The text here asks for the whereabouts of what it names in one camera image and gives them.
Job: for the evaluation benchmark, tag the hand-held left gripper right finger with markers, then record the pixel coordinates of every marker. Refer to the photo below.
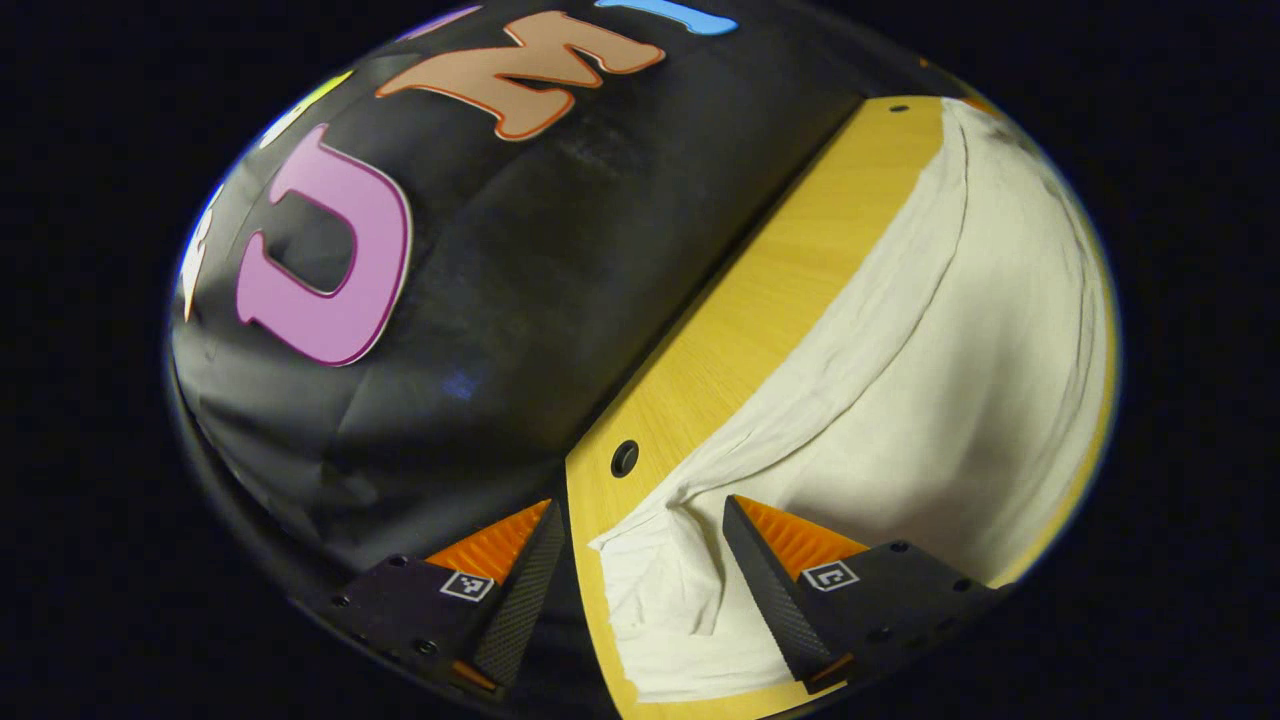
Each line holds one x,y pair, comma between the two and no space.
770,600

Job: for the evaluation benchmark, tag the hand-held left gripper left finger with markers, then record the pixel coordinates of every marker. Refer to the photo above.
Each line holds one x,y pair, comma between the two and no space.
525,600

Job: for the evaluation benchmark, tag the white jeans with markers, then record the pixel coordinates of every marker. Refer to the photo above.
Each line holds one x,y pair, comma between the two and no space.
950,400

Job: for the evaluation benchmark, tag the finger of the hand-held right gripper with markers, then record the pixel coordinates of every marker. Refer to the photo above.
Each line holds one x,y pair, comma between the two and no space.
983,105

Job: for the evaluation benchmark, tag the black backdrop cloth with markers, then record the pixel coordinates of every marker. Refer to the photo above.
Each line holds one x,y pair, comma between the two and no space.
520,330

